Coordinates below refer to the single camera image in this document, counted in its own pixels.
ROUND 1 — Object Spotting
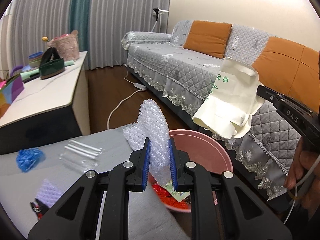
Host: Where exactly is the white bubble wrap sheet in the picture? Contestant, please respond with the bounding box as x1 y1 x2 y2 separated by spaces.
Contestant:
123 99 171 186

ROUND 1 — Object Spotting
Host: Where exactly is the cream tissue paper package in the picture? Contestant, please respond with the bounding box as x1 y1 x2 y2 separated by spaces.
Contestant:
192 57 265 139

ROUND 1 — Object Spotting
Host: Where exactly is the pink plastic trash bin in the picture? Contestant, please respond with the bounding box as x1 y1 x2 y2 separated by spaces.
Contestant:
149 129 233 213

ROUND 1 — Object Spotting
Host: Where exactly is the person's right hand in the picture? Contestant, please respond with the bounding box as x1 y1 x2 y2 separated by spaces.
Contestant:
283 137 319 217

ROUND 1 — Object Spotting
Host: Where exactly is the red plastic bag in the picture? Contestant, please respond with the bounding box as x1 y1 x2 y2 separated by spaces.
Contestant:
152 183 190 210

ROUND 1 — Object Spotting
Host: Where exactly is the orange cushion near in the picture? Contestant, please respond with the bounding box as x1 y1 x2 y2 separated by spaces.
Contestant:
252 37 319 113

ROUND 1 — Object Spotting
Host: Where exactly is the orange cushion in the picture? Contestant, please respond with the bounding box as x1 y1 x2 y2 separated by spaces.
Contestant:
183 21 232 59
252 37 319 113

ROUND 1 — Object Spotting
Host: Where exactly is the clear plastic packaging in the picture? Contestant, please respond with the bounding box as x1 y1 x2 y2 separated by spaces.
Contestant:
59 139 103 173

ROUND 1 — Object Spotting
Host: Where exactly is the grey quilted sofa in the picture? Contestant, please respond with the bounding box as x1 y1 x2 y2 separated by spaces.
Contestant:
121 20 308 199

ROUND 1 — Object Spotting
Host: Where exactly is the purple foam net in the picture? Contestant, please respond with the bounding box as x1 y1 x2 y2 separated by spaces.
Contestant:
36 179 63 208

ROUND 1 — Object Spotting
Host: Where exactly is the white coffee table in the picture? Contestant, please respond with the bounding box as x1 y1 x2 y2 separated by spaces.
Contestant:
1 51 91 154

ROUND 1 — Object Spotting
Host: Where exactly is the grey cloth covered table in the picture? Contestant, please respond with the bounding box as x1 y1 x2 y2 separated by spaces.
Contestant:
1 129 188 239

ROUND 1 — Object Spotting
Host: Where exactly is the black snack wrapper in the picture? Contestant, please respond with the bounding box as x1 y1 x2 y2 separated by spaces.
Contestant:
30 198 49 220

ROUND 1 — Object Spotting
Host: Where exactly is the blue plastic glove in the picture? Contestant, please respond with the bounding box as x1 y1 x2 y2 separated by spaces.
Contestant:
16 148 45 173

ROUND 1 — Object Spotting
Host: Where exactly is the orange cushion far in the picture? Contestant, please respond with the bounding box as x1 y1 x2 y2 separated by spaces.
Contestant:
183 21 232 59

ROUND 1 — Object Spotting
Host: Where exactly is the dark green round basket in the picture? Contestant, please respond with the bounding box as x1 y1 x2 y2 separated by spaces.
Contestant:
39 47 65 80

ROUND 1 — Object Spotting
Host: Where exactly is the pink fabric basket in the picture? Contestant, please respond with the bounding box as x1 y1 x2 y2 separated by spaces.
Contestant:
47 30 80 61

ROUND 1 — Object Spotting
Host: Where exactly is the white floor lamp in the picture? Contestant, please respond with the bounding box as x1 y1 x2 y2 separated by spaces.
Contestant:
151 7 169 33

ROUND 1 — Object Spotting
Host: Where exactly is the mint green flat object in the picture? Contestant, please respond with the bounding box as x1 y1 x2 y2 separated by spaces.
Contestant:
20 60 75 81

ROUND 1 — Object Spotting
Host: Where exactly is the colourful rectangular box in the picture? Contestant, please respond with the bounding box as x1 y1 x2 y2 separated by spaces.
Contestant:
0 74 24 118

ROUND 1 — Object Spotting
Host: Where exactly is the grey pleated curtain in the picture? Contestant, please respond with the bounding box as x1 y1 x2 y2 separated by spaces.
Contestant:
1 0 170 78

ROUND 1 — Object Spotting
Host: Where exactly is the purple cup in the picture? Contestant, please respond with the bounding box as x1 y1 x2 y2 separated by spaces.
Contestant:
10 65 24 77

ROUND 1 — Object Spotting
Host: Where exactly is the teal curtain strip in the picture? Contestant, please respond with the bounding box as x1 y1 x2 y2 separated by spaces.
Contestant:
69 0 91 51

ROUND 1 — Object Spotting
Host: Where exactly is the white power strip cable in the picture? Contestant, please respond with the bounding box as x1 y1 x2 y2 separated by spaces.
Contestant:
107 71 147 131

